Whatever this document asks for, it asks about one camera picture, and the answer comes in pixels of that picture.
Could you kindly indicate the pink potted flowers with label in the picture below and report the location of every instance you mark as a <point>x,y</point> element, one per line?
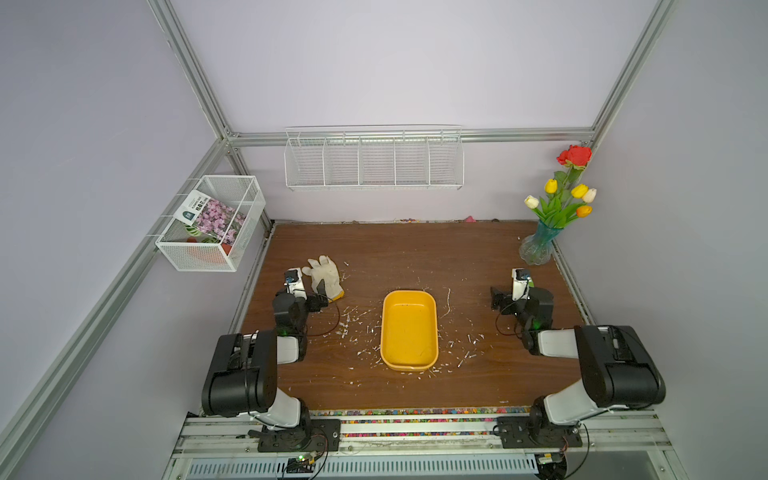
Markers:
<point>209,221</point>

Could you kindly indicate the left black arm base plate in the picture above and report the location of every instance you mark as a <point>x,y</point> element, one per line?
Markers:
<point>320,435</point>

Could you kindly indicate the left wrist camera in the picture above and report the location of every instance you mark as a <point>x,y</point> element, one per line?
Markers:
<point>293,282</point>

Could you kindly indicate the right small circuit board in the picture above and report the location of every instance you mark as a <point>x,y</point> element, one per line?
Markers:
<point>551,466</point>

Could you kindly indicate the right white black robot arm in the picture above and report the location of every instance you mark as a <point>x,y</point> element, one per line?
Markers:
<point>616,370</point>

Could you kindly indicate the long white wire shelf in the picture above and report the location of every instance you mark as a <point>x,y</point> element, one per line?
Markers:
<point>374,157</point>

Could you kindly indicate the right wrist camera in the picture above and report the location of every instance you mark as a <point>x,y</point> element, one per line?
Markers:
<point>521,282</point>

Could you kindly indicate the white cotton work glove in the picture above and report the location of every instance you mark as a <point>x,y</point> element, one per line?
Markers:
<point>324,277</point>

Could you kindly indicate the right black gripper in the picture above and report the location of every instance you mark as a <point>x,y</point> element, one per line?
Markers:
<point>507,301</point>

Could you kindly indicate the yellow plastic storage box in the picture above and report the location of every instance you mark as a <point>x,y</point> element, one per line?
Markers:
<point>409,331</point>

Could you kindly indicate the artificial tulip rose bouquet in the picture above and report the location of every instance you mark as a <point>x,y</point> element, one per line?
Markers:
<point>565,198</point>

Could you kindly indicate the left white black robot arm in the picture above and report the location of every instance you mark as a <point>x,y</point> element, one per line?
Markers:
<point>242,379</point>

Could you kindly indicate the small white wire basket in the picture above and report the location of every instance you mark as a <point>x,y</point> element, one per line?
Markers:
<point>240,192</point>

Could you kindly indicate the glass vase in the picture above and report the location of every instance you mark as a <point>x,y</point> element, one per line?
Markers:
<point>537,249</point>

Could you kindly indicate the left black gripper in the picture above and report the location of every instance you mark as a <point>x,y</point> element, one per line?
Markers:
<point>312,299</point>

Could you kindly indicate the small green circuit board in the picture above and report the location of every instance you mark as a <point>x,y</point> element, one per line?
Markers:
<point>301,465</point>

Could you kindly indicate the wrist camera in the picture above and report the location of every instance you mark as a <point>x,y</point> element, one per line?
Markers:
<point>293,282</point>
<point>521,282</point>

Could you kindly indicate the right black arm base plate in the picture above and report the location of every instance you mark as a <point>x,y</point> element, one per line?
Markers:
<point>517,432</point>

